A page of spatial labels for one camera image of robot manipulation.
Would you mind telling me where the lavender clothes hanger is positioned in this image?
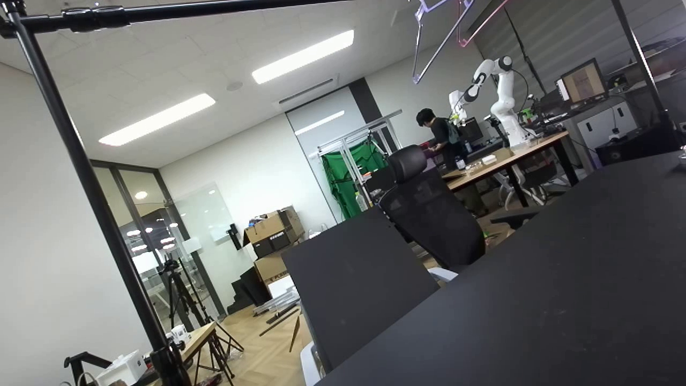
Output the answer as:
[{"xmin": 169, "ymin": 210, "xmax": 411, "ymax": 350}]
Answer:
[{"xmin": 409, "ymin": 0, "xmax": 478, "ymax": 85}]

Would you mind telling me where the green cloth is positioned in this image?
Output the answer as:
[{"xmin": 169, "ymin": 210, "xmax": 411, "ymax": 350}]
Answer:
[{"xmin": 320, "ymin": 138, "xmax": 389, "ymax": 222}]

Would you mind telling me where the silver metal garment rack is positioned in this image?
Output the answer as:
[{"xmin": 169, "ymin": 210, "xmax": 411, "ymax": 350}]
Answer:
[{"xmin": 316, "ymin": 108, "xmax": 405, "ymax": 217}]

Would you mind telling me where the large cardboard box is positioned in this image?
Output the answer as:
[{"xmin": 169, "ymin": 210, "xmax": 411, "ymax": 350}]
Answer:
[{"xmin": 244, "ymin": 203, "xmax": 306, "ymax": 260}]

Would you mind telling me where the black flat board panel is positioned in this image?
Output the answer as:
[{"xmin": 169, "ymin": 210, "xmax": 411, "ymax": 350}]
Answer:
[{"xmin": 281, "ymin": 207, "xmax": 443, "ymax": 373}]

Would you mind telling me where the black mesh office chair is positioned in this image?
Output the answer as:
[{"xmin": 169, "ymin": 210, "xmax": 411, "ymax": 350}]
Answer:
[{"xmin": 377, "ymin": 143, "xmax": 489, "ymax": 274}]

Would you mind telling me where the small cardboard box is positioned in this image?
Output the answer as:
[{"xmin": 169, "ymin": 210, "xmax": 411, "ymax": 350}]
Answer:
[{"xmin": 253, "ymin": 252, "xmax": 292, "ymax": 286}]

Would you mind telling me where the person in dark clothes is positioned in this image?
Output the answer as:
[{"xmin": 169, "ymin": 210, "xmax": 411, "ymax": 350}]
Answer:
[{"xmin": 415, "ymin": 104, "xmax": 471, "ymax": 172}]

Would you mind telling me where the long ceiling light panel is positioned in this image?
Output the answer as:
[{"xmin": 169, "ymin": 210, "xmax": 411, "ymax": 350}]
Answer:
[
  {"xmin": 252, "ymin": 28, "xmax": 358, "ymax": 85},
  {"xmin": 97, "ymin": 91, "xmax": 219, "ymax": 148}
]

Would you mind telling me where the dark desktop monitor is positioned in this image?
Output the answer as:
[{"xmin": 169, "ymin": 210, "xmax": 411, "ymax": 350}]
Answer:
[{"xmin": 460, "ymin": 115, "xmax": 489, "ymax": 154}]

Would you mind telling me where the wooden desk with black legs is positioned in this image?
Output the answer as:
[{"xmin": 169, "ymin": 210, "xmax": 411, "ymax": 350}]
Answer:
[{"xmin": 443, "ymin": 129, "xmax": 581, "ymax": 210}]

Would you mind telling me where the wooden folding stool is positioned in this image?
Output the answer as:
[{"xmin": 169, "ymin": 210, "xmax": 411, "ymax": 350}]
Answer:
[{"xmin": 179, "ymin": 319, "xmax": 244, "ymax": 386}]

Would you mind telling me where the black rack upright pole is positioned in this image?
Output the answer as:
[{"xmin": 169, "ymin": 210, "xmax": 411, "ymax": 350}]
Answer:
[{"xmin": 8, "ymin": 19, "xmax": 194, "ymax": 386}]

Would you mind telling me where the computer monitor with bright screen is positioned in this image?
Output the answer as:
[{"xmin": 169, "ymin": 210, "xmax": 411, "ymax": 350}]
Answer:
[{"xmin": 555, "ymin": 58, "xmax": 610, "ymax": 109}]

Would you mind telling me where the white drawer cabinet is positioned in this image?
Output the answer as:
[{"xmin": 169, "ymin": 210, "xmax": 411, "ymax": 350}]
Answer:
[{"xmin": 575, "ymin": 98, "xmax": 642, "ymax": 152}]

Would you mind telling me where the white small device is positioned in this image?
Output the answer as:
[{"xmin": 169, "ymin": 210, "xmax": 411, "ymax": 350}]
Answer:
[{"xmin": 94, "ymin": 350, "xmax": 149, "ymax": 386}]

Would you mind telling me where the thin black slanted pole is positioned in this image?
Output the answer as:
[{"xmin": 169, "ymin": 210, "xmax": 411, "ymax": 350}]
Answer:
[{"xmin": 611, "ymin": 0, "xmax": 679, "ymax": 138}]

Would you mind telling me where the black camera tripod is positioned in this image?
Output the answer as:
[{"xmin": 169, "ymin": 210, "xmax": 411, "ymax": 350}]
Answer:
[{"xmin": 156, "ymin": 256, "xmax": 210, "ymax": 330}]

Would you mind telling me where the black horizontal clothes rail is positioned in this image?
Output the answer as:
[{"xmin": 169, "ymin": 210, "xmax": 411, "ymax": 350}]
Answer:
[{"xmin": 0, "ymin": 0, "xmax": 340, "ymax": 37}]

